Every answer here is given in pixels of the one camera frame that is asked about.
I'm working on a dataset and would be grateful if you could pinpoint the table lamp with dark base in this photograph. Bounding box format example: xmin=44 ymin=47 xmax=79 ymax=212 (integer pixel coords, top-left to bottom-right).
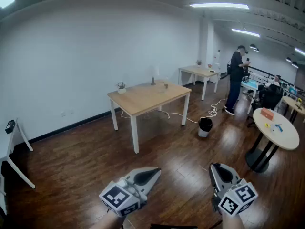
xmin=148 ymin=65 xmax=160 ymax=86

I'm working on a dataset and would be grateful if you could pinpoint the black railing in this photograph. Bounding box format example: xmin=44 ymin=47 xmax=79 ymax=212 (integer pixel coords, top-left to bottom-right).
xmin=247 ymin=66 xmax=305 ymax=97

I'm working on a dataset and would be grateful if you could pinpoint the orange box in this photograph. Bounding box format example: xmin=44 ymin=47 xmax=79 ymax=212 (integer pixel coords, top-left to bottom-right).
xmin=260 ymin=107 xmax=275 ymax=122

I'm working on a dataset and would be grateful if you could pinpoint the black box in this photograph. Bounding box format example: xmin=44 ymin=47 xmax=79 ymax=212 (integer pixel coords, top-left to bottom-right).
xmin=5 ymin=119 xmax=16 ymax=135

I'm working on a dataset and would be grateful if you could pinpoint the long ceiling light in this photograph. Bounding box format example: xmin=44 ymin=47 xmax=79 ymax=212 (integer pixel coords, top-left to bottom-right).
xmin=231 ymin=28 xmax=261 ymax=38
xmin=189 ymin=3 xmax=250 ymax=10

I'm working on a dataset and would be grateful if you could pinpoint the white desk with blue items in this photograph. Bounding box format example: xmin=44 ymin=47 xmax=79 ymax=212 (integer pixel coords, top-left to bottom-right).
xmin=240 ymin=78 xmax=261 ymax=115

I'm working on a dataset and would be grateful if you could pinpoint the black office chair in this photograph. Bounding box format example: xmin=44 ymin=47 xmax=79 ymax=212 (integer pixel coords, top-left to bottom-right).
xmin=247 ymin=89 xmax=284 ymax=128

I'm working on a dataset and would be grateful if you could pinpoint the person's right forearm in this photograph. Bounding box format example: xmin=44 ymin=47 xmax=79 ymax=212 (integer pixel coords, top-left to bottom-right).
xmin=221 ymin=212 xmax=244 ymax=229

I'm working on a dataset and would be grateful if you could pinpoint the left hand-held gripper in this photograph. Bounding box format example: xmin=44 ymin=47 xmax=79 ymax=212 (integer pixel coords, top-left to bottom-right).
xmin=99 ymin=167 xmax=162 ymax=217

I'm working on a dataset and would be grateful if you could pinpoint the person's left forearm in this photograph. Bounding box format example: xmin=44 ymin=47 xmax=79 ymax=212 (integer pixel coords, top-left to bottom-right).
xmin=87 ymin=210 xmax=127 ymax=229

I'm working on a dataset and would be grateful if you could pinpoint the white bin with black liner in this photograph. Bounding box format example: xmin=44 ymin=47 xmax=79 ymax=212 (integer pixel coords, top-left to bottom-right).
xmin=198 ymin=117 xmax=213 ymax=138

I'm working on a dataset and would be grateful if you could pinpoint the wooden table with white legs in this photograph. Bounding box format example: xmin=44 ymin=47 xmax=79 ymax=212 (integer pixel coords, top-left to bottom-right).
xmin=178 ymin=65 xmax=221 ymax=101
xmin=107 ymin=80 xmax=193 ymax=154

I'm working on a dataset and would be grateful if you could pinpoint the white cable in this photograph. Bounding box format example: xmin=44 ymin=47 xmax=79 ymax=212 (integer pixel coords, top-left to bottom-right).
xmin=120 ymin=98 xmax=229 ymax=125

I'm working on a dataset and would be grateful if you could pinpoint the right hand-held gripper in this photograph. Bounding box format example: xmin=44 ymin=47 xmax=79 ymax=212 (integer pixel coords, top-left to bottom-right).
xmin=209 ymin=163 xmax=259 ymax=216

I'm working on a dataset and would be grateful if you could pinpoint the round beige table black base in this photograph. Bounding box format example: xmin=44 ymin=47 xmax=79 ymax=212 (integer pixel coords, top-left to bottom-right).
xmin=244 ymin=107 xmax=300 ymax=173
xmin=282 ymin=95 xmax=305 ymax=124

